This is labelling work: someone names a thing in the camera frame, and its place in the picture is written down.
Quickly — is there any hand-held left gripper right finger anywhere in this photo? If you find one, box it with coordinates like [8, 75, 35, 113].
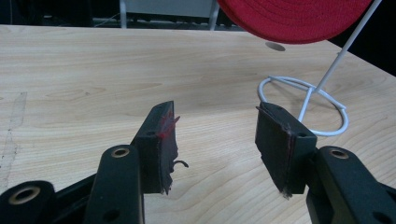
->
[254, 101, 318, 200]

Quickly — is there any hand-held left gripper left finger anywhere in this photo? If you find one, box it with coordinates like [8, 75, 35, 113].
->
[130, 100, 190, 196]

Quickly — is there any white wire display rack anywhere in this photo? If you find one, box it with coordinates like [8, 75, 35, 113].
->
[257, 0, 384, 138]

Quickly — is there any red baseball cap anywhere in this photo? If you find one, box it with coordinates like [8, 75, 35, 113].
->
[216, 0, 374, 45]

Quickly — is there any grey table cable grommet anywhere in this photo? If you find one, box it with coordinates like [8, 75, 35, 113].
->
[264, 41, 287, 52]

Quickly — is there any white metal desk frame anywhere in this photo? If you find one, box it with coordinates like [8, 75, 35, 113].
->
[119, 0, 220, 32]

